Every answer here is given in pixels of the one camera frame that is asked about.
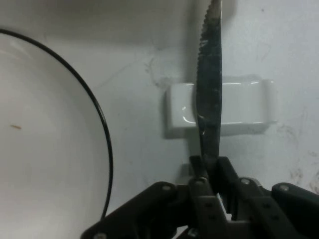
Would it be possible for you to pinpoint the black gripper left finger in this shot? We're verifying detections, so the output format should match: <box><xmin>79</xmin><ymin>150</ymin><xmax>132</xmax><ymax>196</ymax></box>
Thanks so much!
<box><xmin>80</xmin><ymin>155</ymin><xmax>226</xmax><ymax>239</ymax></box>

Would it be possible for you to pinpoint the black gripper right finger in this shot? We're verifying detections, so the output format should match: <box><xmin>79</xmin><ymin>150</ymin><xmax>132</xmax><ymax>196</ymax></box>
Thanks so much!
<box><xmin>211</xmin><ymin>156</ymin><xmax>319</xmax><ymax>239</ymax></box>

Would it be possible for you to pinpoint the silver table knife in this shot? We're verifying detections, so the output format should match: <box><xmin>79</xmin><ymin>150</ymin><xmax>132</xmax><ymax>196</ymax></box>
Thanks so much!
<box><xmin>195</xmin><ymin>0</ymin><xmax>223</xmax><ymax>180</ymax></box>

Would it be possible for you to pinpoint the white ceramic cutlery rest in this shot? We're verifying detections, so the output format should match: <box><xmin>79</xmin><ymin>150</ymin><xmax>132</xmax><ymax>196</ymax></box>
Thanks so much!
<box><xmin>164</xmin><ymin>79</ymin><xmax>277</xmax><ymax>139</ymax></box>

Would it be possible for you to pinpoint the white plate with black rim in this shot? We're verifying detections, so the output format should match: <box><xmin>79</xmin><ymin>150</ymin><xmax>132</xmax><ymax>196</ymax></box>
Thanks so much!
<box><xmin>0</xmin><ymin>29</ymin><xmax>114</xmax><ymax>239</ymax></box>

